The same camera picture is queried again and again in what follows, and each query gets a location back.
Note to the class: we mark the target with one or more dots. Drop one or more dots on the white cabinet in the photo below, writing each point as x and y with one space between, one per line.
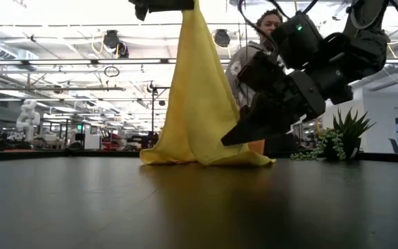
92 136

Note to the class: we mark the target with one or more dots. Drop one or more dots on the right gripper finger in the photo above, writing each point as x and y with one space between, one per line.
264 121

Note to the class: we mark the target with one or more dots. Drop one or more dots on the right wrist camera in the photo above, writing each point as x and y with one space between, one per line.
299 41

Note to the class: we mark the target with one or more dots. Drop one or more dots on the black office chair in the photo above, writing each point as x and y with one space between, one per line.
395 145

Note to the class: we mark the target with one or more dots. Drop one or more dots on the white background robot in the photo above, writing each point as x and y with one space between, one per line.
28 119

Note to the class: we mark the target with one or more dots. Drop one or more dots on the person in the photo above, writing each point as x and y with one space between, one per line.
240 65

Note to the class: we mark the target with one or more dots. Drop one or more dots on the yellow microfiber towel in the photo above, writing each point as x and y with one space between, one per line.
199 103

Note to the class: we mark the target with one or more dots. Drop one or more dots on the grey overhead frame beam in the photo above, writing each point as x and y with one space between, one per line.
64 61

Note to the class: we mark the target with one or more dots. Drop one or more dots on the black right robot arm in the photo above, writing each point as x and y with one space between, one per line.
368 45

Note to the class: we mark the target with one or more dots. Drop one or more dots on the black background frame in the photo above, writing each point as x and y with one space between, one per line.
152 114

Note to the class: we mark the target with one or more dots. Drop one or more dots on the artificial green plant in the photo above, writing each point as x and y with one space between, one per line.
352 135

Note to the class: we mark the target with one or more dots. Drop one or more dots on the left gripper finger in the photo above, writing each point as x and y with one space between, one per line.
164 5

